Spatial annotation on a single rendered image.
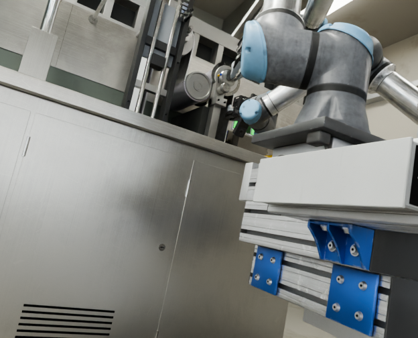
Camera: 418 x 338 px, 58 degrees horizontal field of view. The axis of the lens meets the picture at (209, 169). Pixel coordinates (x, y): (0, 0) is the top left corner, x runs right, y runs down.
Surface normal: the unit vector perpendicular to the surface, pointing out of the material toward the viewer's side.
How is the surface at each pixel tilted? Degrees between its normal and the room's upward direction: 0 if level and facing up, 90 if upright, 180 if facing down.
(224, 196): 90
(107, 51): 90
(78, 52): 90
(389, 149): 90
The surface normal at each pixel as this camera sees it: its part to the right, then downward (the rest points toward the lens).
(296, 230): -0.88, -0.25
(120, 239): 0.49, -0.04
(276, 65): -0.17, 0.57
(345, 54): -0.04, -0.17
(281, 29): 0.03, -0.48
